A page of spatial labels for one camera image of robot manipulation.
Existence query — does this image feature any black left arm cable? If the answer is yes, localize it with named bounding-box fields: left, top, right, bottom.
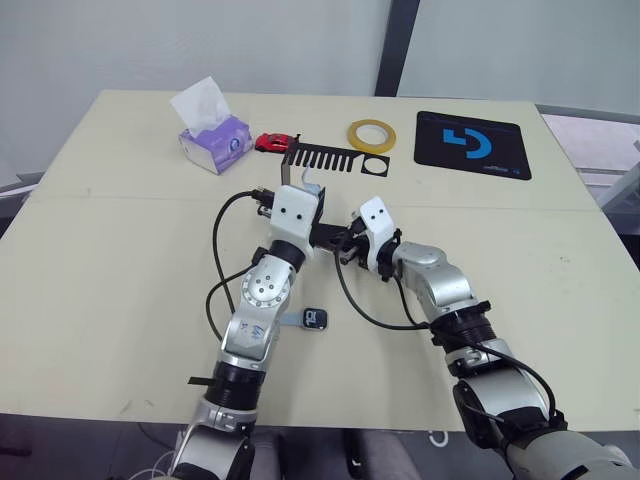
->
left=204, top=188, right=262, bottom=344

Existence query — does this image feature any grey metal frame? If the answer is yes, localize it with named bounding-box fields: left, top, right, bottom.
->
left=573, top=140, right=640, bottom=234

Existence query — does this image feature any black slotted watch stand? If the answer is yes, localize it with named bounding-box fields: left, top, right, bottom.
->
left=279, top=131, right=392, bottom=189

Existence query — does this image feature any thin white cable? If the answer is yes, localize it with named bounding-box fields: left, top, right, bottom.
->
left=148, top=423, right=201, bottom=480

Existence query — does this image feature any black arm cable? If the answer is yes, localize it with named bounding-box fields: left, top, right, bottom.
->
left=204, top=188, right=262, bottom=344
left=334, top=251, right=559, bottom=422

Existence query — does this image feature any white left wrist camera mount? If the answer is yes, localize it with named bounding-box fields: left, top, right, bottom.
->
left=268, top=184, right=321, bottom=262

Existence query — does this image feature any purple tissue box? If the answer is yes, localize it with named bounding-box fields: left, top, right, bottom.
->
left=178, top=115, right=252, bottom=177

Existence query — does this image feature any dark vertical post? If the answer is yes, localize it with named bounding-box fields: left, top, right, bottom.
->
left=373, top=0, right=420, bottom=99

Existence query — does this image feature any black mouse pad blue logo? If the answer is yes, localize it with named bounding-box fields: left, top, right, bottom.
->
left=413, top=110, right=534, bottom=182

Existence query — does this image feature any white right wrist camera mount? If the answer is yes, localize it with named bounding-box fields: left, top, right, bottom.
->
left=356, top=196, right=402, bottom=272

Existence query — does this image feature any smartwatch body with black screen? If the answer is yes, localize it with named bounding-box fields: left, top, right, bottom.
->
left=301, top=308, right=329, bottom=333

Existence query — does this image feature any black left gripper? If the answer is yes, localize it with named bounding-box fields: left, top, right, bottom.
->
left=252, top=184, right=328, bottom=225

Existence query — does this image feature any red toy car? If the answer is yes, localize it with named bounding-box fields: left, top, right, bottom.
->
left=254, top=131, right=292, bottom=153

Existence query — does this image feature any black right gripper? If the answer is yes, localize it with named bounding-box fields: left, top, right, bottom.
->
left=312, top=213, right=375, bottom=270

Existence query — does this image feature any white tissue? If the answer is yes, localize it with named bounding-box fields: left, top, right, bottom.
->
left=169, top=76, right=234, bottom=139

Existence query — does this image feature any yellow tape roll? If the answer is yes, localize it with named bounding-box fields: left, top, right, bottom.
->
left=347, top=119, right=398, bottom=153

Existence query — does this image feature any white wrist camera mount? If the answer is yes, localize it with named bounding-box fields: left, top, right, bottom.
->
left=268, top=184, right=321, bottom=262
left=356, top=196, right=402, bottom=272

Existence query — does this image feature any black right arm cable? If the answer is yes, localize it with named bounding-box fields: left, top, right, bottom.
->
left=334, top=251, right=559, bottom=422

